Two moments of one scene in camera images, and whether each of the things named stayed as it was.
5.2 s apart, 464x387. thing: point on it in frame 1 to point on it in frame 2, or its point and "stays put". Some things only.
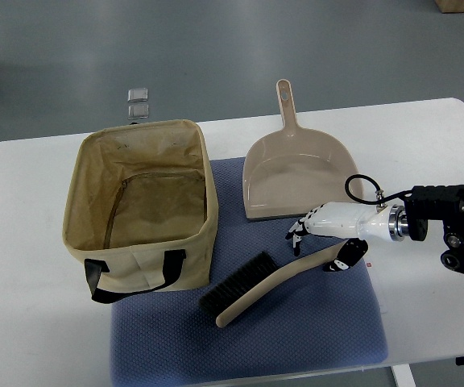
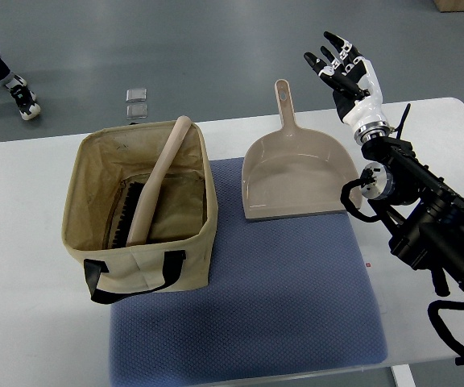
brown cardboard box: x=449 y=6 stays put
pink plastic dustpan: x=291 y=171 stays put
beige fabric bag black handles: x=141 y=209 stays put
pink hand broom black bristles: x=234 y=291 to x=130 y=222
